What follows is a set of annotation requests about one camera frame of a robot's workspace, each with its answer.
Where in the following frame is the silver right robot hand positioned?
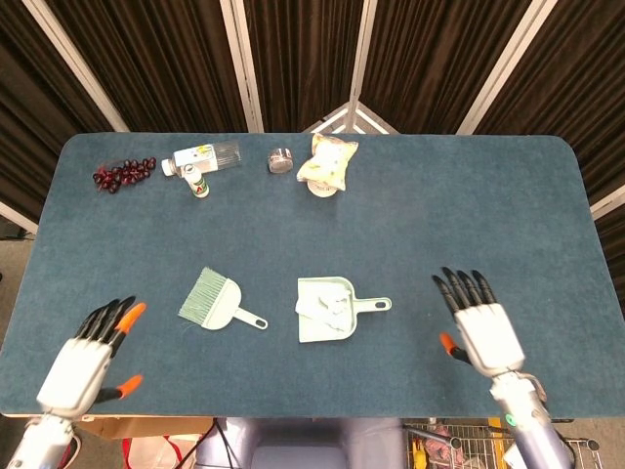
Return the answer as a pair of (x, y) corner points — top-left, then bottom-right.
(431, 266), (526, 377)

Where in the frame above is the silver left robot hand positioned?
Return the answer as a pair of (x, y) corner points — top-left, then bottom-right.
(36, 295), (147, 417)

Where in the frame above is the white paper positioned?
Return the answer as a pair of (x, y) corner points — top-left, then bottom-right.
(294, 288), (354, 329)

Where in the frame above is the light green hand broom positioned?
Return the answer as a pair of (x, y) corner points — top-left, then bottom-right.
(178, 266), (270, 332)

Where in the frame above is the light green plastic dustpan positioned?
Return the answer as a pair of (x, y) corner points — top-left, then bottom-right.
(296, 276), (394, 345)

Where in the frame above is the brown cardboard box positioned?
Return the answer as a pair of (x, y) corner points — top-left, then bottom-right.
(80, 416), (216, 440)

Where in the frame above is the red and white bag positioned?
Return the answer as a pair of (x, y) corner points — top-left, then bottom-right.
(121, 433), (206, 469)

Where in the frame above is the dark red grape bunch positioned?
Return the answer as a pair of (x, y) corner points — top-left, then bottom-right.
(92, 156), (158, 194)

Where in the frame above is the blue felt table cover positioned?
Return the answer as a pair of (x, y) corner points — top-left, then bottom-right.
(0, 132), (625, 420)

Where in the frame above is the lilac robot torso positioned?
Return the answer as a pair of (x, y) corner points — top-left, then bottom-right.
(194, 417), (406, 469)

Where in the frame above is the white paper cup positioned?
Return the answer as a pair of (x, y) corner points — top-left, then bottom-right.
(307, 179), (339, 198)

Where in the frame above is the small white green-label bottle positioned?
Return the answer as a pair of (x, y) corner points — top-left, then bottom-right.
(182, 164), (211, 199)

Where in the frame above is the yellow snack bag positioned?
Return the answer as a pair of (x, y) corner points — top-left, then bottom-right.
(295, 132), (360, 192)

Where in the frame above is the clear plastic water bottle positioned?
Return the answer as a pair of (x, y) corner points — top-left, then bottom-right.
(160, 140), (244, 178)

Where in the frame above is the dark curtain screen panel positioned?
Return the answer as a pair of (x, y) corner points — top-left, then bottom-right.
(43, 0), (263, 134)
(458, 0), (625, 275)
(351, 0), (546, 136)
(0, 0), (128, 235)
(219, 0), (380, 134)

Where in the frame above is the white screen base foot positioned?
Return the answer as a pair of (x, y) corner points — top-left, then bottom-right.
(302, 101), (395, 136)

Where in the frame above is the metal wire cart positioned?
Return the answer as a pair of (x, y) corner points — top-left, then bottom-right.
(402, 417), (602, 469)

